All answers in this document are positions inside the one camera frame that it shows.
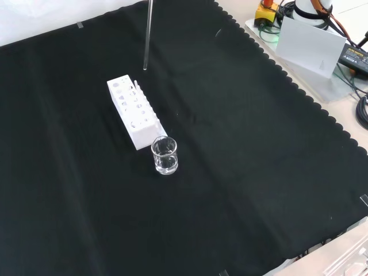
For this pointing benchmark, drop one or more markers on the black bench cloth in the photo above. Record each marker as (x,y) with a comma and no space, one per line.
(201,143)

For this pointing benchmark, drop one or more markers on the pale white board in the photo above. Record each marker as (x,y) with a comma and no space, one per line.
(309,46)

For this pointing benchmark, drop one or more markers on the clear glass rod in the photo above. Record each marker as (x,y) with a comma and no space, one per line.
(147,37)

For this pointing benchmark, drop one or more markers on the small clear glass beaker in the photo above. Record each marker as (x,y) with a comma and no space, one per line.
(165,161)

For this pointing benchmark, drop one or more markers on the yellow stop button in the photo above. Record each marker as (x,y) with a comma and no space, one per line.
(266,13)

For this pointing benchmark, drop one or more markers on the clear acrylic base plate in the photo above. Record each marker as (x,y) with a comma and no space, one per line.
(325,86)

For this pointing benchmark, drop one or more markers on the black power adapter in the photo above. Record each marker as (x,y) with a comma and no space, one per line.
(355,57)

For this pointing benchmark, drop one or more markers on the white test tube rack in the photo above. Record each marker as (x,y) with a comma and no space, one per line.
(135,115)

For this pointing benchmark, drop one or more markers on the clear tape piece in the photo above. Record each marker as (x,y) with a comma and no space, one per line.
(80,25)
(364,200)
(224,273)

